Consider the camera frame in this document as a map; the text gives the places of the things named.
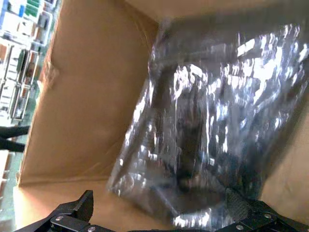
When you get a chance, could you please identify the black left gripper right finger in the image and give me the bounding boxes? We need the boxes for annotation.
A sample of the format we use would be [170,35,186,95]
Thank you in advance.
[224,188,309,232]

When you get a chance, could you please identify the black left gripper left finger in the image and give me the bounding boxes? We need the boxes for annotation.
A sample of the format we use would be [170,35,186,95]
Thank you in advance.
[14,189,107,232]

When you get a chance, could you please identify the silver antistatic bag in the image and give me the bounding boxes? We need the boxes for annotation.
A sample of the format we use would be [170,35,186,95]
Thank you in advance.
[106,19,309,230]

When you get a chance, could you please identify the open brown cardboard box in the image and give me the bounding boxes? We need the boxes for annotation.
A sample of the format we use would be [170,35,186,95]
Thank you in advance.
[13,0,309,232]

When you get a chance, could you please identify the black angled stand legs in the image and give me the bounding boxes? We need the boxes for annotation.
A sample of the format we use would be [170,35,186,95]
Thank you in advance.
[0,125,31,153]

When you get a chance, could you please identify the white storage shelf rack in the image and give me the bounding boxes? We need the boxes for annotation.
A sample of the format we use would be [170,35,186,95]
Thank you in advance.
[0,0,60,126]

